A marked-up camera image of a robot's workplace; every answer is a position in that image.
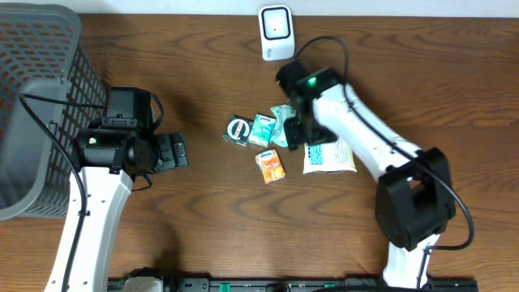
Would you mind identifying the green wet wipes pack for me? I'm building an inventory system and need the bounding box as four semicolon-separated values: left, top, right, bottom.
270;105;296;148

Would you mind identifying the small green wipes pack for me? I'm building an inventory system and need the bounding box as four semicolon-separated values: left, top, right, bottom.
248;114;276;148

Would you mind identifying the orange tissue pack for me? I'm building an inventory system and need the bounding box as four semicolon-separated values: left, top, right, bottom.
255;149;285;184

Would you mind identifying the roll of tape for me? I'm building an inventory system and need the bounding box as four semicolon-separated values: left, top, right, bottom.
223;115;253;147

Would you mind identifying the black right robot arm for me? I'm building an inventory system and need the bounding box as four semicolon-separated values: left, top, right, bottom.
276;62;456;288

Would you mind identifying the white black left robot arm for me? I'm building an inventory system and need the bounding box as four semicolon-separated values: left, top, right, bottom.
45;128;188;291

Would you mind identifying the white barcode scanner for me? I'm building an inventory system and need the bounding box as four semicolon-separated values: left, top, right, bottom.
258;5;295;61

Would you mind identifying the black plastic mesh basket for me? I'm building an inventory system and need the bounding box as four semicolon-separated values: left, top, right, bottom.
1;2;107;220

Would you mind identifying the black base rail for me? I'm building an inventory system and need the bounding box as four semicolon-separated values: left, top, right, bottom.
107;277;479;292

